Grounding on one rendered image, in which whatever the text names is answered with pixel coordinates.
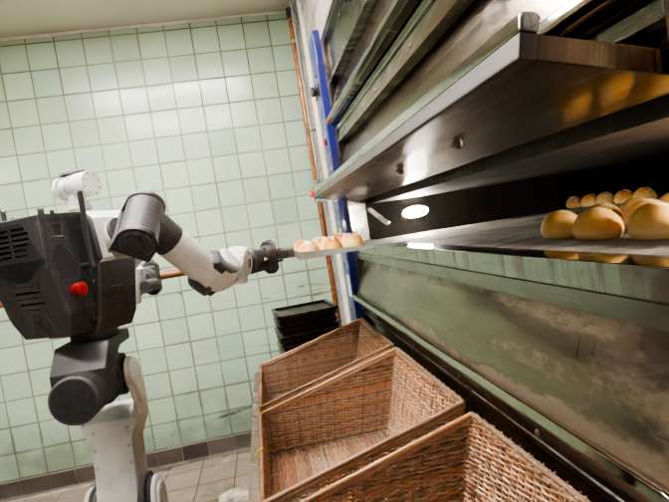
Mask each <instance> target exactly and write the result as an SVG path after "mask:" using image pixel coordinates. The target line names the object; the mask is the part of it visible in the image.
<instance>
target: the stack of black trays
mask: <svg viewBox="0 0 669 502"><path fill-rule="evenodd" d="M336 309H338V305H336V304H334V303H332V302H330V301H329V300H327V299H322V300H317V301H312V302H307V303H302V304H297V305H292V306H286V307H281V308H276V309H272V312H273V316H274V318H273V320H274V323H275V325H276V328H274V329H275V332H276V335H277V339H278V342H276V343H277V345H278V347H279V349H280V350H279V353H280V355H282V354H284V353H286V352H288V351H290V350H292V349H295V348H297V347H299V346H301V345H303V344H305V343H307V342H310V341H312V340H314V339H316V338H318V337H320V336H322V335H325V334H327V333H329V332H331V331H333V330H335V329H338V328H340V326H339V325H338V323H340V320H339V319H337V317H338V315H337V314H336V313H335V312H337V310H336Z"/></svg>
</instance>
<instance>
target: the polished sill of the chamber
mask: <svg viewBox="0 0 669 502"><path fill-rule="evenodd" d="M355 252H361V253H367V254H372V255H378V256H384V257H390V258H396V259H402V260H408V261H414V262H420V263H426V264H432V265H438V266H444V267H450V268H456V269H462V270H468V271H473V272H479V273H485V274H491V275H497V276H503V277H509V278H515V279H521V280H527V281H533V282H539V283H545V284H551V285H557V286H563V287H569V288H574V289H579V290H585V291H591V292H597V293H603V294H609V295H615V296H621V297H627V298H633V299H639V300H645V301H651V302H657V303H663V304H669V256H656V255H637V254H617V253H597V252H577V251H557V250H538V249H518V248H498V247H478V246H458V245H438V244H418V243H395V244H390V245H384V246H379V247H373V248H367V249H362V250H356V251H355Z"/></svg>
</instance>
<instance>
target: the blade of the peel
mask: <svg viewBox="0 0 669 502"><path fill-rule="evenodd" d="M401 242H405V241H396V240H365V241H364V245H363V246H354V247H345V248H336V249H326V250H316V251H306V252H299V251H297V250H295V249H294V251H295V257H296V258H298V259H299V260H307V259H312V258H318V257H324V256H329V255H334V254H339V253H345V252H351V251H356V250H362V249H367V248H373V247H379V246H384V245H390V244H395V243H401Z"/></svg>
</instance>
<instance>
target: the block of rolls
mask: <svg viewBox="0 0 669 502"><path fill-rule="evenodd" d="M624 228H625V230H627V232H628V234H629V235H630V237H631V238H633V239H635V240H669V193H666V194H664V195H662V196H661V197H660V198H659V199H658V200H657V199H653V198H645V197H637V198H630V199H628V200H626V201H625V202H624V203H622V205H621V206H620V207H619V208H618V207H617V206H615V205H613V204H611V203H607V202H603V203H600V204H596V205H593V206H591V207H590V208H589V209H586V210H584V211H582V212H581V213H580V214H579V215H578V216H577V215H576V214H575V213H573V212H571V211H568V210H558V211H553V212H551V213H550V214H548V215H547V216H546V218H545V219H544V220H543V223H542V226H541V233H542V235H543V236H544V238H546V239H564V238H573V237H575V238H576V239H578V240H606V239H614V238H618V237H620V236H621V235H622V234H623V232H624Z"/></svg>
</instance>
